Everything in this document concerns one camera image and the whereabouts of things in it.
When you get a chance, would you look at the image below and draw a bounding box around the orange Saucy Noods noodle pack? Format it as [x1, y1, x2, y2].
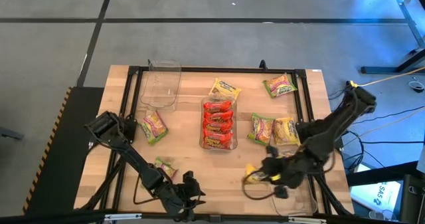
[202, 100, 234, 114]
[203, 110, 234, 124]
[202, 118, 234, 135]
[201, 130, 235, 151]

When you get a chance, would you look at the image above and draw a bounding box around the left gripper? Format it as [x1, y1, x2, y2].
[164, 171, 206, 221]

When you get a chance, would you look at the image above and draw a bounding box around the green lime chili noodle pack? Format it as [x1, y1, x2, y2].
[138, 110, 169, 146]
[262, 72, 298, 99]
[153, 156, 179, 180]
[247, 112, 276, 147]

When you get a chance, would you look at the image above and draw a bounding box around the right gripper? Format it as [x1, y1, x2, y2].
[248, 146, 301, 201]

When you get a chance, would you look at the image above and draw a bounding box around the white printed box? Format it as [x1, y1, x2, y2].
[350, 164, 402, 215]

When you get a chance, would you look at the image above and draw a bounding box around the black mat with hazard stripes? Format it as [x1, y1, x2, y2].
[22, 86, 104, 215]

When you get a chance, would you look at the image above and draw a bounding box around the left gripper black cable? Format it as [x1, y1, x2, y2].
[132, 173, 151, 205]

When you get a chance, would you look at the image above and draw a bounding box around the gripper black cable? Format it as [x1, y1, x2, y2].
[241, 170, 283, 201]
[132, 173, 151, 205]

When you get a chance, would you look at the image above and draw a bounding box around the yellow extension cord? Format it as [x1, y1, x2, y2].
[347, 66, 425, 89]

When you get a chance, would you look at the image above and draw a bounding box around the black desk frame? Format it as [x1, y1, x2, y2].
[360, 0, 425, 75]

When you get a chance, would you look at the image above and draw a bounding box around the black aluminium table frame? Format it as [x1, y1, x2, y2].
[0, 59, 425, 224]

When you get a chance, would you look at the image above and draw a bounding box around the black metal beam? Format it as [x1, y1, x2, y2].
[345, 160, 420, 187]

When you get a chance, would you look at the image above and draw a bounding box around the black case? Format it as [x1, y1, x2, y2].
[400, 173, 425, 224]

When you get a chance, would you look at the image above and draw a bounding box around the grey stand foot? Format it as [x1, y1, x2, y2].
[0, 126, 25, 141]

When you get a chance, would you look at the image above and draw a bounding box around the white cable coil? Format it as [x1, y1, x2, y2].
[407, 76, 425, 94]

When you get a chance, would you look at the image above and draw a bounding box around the silver aluminium bracket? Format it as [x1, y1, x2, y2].
[288, 217, 328, 224]
[104, 213, 143, 222]

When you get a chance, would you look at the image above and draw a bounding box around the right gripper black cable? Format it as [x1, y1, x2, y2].
[241, 170, 283, 201]

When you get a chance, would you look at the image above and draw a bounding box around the clear plastic bin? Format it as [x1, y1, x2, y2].
[198, 95, 239, 152]
[265, 147, 319, 217]
[139, 59, 183, 113]

